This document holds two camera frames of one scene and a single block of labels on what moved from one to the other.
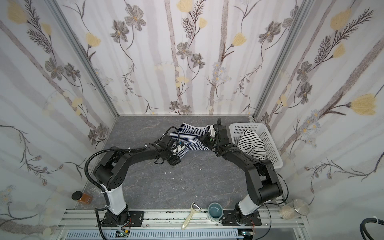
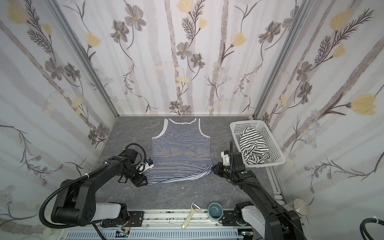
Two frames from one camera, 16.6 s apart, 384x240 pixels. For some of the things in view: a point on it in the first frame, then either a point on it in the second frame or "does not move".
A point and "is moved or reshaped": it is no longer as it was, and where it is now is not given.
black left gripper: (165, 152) -> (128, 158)
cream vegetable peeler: (195, 208) does not move
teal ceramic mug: (215, 211) does not move
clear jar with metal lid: (293, 210) does not move
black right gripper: (208, 141) -> (218, 169)
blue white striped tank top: (190, 135) is moved or reshaped
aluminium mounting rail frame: (168, 225) does not move
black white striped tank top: (251, 143) does not move
